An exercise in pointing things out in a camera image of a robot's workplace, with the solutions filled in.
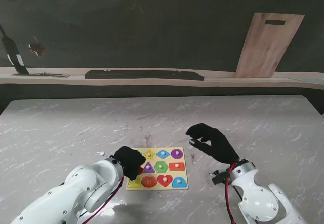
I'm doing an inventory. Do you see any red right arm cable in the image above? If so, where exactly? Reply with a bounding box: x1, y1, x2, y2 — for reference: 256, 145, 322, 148
225, 163, 238, 224

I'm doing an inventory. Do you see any dark wine bottle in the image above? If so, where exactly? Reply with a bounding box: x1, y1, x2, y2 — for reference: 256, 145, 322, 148
0, 24, 30, 75

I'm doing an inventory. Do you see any long black tray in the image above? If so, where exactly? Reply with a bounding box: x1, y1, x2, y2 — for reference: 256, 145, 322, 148
84, 69, 205, 81

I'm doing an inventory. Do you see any green hexagon puzzle piece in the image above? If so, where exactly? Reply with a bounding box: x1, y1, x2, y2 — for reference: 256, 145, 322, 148
154, 160, 169, 173

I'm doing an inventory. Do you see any red wine glass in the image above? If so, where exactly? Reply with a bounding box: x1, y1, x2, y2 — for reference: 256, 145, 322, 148
27, 34, 55, 77

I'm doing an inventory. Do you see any yellow wooden shape puzzle board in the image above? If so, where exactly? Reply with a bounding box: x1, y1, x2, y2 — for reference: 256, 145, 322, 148
126, 146, 189, 190

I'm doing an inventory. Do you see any thin flat serving board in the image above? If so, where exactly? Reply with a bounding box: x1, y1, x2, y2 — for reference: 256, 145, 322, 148
10, 72, 70, 79

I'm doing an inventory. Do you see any light wooden shelf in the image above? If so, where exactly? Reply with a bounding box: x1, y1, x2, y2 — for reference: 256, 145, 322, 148
0, 66, 324, 91

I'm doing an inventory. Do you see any red heart puzzle piece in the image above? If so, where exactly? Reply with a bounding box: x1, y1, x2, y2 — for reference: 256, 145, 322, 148
157, 174, 174, 187

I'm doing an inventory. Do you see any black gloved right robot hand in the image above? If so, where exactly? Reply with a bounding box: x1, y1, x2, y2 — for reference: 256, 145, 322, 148
185, 123, 240, 164

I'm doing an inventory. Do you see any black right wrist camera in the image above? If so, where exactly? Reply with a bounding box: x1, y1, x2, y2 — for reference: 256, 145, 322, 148
212, 169, 228, 185

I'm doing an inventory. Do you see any blue semicircle puzzle piece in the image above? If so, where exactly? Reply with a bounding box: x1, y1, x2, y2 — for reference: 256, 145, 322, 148
172, 175, 188, 188

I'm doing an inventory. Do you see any wooden cutting board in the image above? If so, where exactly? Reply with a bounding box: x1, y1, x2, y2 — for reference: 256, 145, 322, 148
233, 12, 305, 79

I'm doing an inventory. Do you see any blue diamond puzzle piece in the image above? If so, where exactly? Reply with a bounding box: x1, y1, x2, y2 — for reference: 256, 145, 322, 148
156, 148, 170, 159

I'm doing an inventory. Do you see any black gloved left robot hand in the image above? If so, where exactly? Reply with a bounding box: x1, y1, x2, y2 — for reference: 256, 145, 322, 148
112, 146, 146, 181

